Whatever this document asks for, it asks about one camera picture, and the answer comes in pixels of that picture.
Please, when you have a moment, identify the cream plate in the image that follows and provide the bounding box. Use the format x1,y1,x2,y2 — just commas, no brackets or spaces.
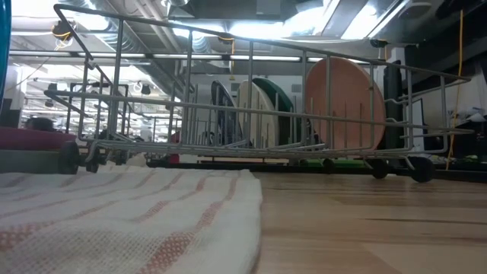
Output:
237,80,281,148

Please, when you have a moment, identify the dark green plate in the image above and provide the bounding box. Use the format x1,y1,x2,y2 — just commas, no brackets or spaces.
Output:
253,77,307,146

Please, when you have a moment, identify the salmon orange plate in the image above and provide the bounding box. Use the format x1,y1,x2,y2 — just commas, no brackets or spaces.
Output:
304,56,387,151

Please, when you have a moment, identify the light wooden desk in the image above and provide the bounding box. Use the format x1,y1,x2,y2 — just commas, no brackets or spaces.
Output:
197,155,301,164

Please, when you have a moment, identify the long ceiling light strip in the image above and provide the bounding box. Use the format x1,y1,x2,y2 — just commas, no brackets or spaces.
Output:
9,51,332,64

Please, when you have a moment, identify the bright green plate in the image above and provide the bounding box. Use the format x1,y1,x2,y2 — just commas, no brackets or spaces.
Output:
300,158,368,169

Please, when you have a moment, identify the white striped dish cloth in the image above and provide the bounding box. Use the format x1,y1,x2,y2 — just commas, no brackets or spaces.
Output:
0,167,263,274

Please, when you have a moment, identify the black ceiling device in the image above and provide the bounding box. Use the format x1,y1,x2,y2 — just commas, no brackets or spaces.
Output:
51,21,73,41

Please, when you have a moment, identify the blue plastic water bottle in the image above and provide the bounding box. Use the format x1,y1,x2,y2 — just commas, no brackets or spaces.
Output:
0,0,12,111

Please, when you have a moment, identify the grey wire dish rack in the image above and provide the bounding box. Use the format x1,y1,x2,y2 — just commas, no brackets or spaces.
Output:
43,3,475,183

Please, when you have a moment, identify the black aluminium table frame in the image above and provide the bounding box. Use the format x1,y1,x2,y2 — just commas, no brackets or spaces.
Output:
146,161,487,183

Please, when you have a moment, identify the silver ventilation duct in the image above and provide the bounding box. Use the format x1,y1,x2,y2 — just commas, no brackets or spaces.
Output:
91,0,199,96

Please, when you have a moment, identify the black upright post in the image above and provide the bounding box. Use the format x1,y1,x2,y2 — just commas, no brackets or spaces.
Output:
382,60,404,150

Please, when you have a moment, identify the yellow cable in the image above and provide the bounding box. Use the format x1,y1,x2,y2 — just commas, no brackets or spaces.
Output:
445,9,465,170

